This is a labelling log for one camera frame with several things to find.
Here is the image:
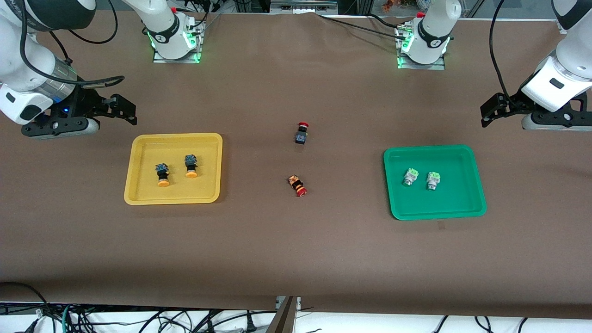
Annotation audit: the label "yellow plastic tray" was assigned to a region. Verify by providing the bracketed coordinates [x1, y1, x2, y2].
[123, 133, 223, 205]

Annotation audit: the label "green plastic tray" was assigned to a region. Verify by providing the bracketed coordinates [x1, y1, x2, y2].
[383, 144, 487, 221]

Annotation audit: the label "red button orange body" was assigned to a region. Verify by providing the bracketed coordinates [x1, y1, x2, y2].
[287, 174, 308, 198]

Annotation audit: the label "brown table cover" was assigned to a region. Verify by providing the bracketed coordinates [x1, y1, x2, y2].
[0, 9, 592, 320]

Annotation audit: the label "metal table leg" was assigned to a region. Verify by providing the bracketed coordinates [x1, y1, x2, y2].
[265, 296, 302, 333]

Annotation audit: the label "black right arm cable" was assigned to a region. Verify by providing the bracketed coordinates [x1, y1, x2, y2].
[18, 0, 126, 86]

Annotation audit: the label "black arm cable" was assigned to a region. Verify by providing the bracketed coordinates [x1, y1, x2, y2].
[489, 0, 513, 106]
[18, 0, 126, 86]

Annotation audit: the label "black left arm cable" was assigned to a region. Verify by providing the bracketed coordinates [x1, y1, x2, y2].
[489, 0, 513, 106]

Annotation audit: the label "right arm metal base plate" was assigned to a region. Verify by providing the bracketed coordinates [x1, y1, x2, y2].
[152, 16, 205, 64]

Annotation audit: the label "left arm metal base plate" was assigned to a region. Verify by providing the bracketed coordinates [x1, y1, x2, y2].
[395, 22, 447, 71]

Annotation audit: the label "aluminium frame rail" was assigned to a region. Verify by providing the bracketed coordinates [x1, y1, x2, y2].
[270, 0, 339, 13]

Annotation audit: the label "tangled black floor cables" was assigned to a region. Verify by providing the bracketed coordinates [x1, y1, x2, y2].
[0, 281, 278, 333]

